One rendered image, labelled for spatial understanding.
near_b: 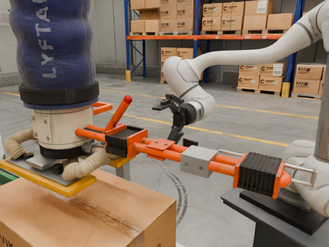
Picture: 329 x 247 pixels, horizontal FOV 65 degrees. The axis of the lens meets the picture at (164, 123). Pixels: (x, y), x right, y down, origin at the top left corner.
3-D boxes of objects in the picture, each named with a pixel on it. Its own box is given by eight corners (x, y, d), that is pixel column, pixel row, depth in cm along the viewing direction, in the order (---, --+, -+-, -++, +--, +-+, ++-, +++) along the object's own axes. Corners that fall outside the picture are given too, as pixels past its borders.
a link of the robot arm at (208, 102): (191, 127, 106) (173, 101, 107) (206, 118, 118) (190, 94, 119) (211, 113, 99) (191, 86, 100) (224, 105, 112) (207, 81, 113)
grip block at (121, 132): (103, 153, 69) (102, 133, 68) (126, 141, 77) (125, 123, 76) (128, 160, 65) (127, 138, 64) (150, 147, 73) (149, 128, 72)
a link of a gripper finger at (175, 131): (174, 118, 94) (175, 120, 95) (162, 144, 89) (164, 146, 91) (183, 119, 92) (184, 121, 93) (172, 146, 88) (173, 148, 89)
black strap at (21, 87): (4, 98, 76) (2, 85, 75) (68, 86, 95) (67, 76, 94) (54, 109, 65) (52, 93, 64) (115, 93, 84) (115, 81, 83)
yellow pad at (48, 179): (-3, 166, 83) (-6, 152, 82) (27, 155, 91) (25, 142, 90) (69, 199, 67) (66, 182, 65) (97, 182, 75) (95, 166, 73)
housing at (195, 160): (178, 171, 60) (179, 154, 58) (191, 160, 65) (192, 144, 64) (207, 180, 56) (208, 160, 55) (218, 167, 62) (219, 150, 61)
